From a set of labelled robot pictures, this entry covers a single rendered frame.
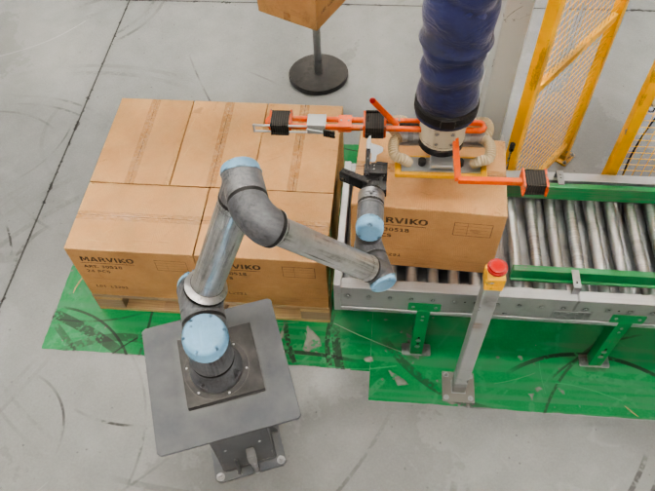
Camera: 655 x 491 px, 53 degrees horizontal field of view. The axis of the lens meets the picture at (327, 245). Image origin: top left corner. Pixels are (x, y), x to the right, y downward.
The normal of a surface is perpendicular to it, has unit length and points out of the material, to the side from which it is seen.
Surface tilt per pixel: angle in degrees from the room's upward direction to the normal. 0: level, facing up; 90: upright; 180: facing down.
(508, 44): 90
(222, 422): 0
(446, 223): 90
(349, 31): 0
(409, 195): 0
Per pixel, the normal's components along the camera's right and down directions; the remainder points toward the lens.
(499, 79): -0.09, 0.81
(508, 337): -0.03, -0.58
